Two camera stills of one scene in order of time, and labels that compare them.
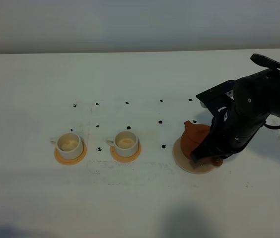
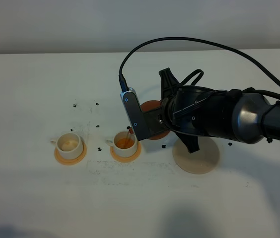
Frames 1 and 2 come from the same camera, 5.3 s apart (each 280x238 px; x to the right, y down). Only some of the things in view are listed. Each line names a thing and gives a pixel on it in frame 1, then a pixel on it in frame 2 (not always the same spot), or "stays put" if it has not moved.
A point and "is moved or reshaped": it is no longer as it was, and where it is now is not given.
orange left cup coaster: [70, 161] stays put
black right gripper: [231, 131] to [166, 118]
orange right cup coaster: [125, 159] stays put
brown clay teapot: [192, 134] is moved or reshaped
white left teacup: [70, 145] stays put
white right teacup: [125, 144] stays put
